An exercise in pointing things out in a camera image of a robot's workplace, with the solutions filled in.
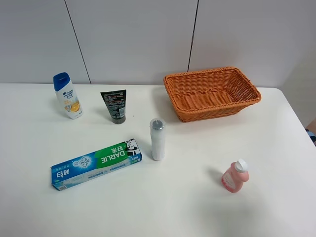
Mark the Darlie toothpaste box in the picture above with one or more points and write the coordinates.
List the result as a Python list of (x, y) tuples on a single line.
[(95, 164)]

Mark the white shampoo bottle, blue cap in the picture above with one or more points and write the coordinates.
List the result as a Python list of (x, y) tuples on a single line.
[(67, 96)]

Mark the blue object at right edge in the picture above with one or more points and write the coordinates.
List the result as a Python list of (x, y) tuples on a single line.
[(312, 136)]

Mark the pink bottle, white cap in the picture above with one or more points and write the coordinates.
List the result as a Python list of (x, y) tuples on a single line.
[(235, 176)]

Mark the black facial cleanser tube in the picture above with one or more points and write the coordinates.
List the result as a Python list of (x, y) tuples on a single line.
[(115, 102)]

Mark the white cylindrical tube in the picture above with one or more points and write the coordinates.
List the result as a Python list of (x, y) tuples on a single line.
[(157, 132)]

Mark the orange wicker basket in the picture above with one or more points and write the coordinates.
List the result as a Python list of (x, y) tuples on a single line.
[(210, 94)]

